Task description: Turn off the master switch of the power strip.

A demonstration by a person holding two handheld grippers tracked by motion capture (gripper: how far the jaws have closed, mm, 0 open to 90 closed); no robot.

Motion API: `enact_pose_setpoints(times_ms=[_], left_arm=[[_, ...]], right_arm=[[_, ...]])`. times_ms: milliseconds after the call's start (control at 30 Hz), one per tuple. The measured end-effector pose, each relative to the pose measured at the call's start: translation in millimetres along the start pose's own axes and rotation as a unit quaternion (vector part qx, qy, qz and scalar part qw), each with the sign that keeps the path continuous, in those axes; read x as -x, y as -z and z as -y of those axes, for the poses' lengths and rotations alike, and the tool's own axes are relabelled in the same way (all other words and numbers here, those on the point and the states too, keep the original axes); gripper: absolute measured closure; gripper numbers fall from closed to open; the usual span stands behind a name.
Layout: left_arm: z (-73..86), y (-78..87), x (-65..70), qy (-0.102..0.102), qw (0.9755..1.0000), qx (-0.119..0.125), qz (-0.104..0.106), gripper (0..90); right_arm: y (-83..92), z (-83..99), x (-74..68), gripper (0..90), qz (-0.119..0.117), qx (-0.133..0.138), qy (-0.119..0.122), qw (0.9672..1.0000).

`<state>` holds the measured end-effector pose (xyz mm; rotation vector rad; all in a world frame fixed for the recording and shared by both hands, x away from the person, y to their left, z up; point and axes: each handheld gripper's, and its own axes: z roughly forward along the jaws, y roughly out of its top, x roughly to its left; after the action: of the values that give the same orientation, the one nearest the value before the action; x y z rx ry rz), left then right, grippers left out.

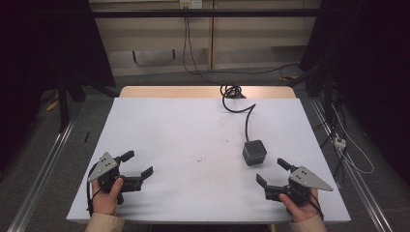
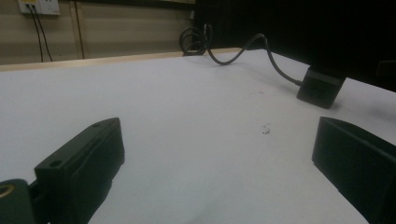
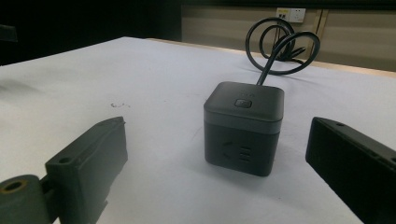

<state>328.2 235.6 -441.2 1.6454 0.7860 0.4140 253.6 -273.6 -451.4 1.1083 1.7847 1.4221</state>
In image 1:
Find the black cube socket cable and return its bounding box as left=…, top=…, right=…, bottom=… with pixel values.
left=220, top=84, right=257, bottom=143

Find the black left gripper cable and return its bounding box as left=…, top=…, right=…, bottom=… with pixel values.
left=85, top=162, right=99, bottom=218

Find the person's left hand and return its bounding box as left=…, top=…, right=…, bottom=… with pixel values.
left=91, top=177, right=125, bottom=217

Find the person's right hand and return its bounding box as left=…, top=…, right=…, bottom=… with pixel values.
left=278, top=188, right=324, bottom=223

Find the dark curtain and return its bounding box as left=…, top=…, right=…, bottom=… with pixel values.
left=0, top=0, right=116, bottom=182
left=299, top=0, right=410, bottom=188

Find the white wall outlet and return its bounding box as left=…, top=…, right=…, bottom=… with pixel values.
left=179, top=0, right=204, bottom=10

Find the black metal stand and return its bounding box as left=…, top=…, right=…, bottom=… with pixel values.
left=56, top=74, right=72, bottom=133

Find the dark grey cube socket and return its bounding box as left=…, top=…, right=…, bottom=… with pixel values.
left=242, top=138, right=268, bottom=167

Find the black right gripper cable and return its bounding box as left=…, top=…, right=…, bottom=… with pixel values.
left=291, top=185, right=325, bottom=220

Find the white floor cable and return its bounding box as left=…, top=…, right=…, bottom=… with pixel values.
left=331, top=103, right=375, bottom=176

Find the black horizontal frame bar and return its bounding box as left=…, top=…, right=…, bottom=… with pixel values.
left=91, top=8, right=325, bottom=18

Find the white power strip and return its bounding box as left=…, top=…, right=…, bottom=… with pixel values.
left=333, top=135, right=348, bottom=151

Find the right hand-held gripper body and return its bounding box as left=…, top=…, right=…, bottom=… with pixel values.
left=264, top=165, right=335, bottom=208

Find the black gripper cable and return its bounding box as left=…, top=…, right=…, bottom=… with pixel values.
left=85, top=162, right=99, bottom=218
left=291, top=185, right=325, bottom=220

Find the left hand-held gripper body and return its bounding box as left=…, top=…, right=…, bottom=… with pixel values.
left=87, top=151, right=144, bottom=206

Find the black hanging wall cable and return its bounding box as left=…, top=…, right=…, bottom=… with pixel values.
left=182, top=15, right=301, bottom=85

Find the aluminium floor rail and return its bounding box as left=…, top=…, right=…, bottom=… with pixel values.
left=308, top=96, right=395, bottom=232
left=6, top=117, right=78, bottom=232

